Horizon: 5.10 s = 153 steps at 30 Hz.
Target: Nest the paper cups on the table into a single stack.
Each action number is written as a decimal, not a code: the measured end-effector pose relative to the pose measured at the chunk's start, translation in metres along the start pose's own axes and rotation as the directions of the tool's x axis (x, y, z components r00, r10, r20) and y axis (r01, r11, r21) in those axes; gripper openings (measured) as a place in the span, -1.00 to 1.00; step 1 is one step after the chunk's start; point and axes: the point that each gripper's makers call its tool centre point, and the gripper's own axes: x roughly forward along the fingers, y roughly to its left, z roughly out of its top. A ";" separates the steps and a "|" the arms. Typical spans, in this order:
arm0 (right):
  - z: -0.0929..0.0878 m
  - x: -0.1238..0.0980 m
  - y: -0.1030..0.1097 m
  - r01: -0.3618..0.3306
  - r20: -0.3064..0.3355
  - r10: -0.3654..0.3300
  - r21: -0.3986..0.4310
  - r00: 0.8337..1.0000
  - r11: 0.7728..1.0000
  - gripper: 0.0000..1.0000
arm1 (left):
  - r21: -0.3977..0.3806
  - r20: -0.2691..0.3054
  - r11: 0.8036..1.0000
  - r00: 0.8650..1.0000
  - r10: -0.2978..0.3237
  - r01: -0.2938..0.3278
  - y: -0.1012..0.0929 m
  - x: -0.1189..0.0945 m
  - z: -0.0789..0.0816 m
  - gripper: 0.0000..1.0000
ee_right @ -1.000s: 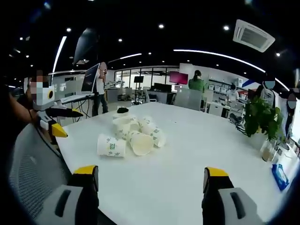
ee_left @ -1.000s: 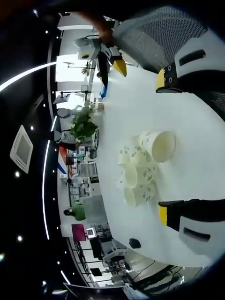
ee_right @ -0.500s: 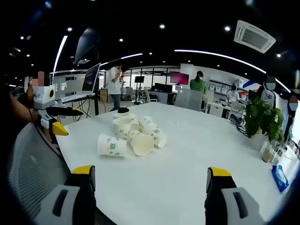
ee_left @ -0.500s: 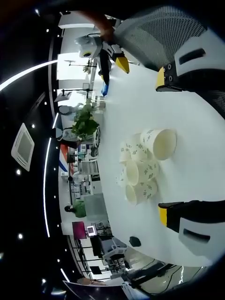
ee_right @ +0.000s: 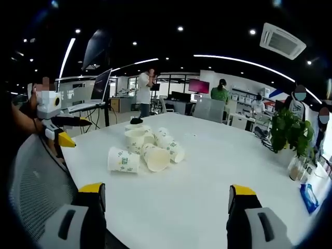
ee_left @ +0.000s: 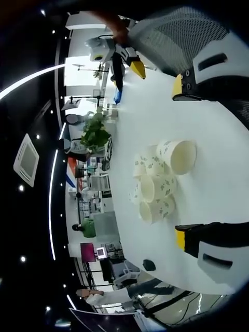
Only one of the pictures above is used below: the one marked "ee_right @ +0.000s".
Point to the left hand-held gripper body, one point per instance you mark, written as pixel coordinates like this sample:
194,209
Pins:
48,105

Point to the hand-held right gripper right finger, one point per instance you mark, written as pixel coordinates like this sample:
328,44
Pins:
256,223

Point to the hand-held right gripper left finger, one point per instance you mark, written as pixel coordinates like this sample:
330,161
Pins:
77,223

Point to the pile of paper cups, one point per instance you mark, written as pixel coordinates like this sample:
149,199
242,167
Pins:
153,150

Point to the laptop on stand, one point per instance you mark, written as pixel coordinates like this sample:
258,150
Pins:
99,85

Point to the grey mesh office chair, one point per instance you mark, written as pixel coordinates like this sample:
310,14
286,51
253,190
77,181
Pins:
39,181

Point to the blue tissue pack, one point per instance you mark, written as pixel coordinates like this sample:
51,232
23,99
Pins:
309,198

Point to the small black object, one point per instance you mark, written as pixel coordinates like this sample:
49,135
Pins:
136,121

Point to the glass vase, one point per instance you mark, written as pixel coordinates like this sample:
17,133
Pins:
297,168

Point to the white table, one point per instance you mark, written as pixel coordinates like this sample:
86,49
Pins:
197,186

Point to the hanging dark panel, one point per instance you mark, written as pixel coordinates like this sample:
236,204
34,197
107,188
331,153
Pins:
94,49

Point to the green potted plant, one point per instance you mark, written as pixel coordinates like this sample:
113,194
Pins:
290,132

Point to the red screen monitor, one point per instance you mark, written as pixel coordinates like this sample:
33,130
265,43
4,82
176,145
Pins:
199,86

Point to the ceiling air conditioner vent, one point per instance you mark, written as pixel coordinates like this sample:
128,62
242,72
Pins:
282,41

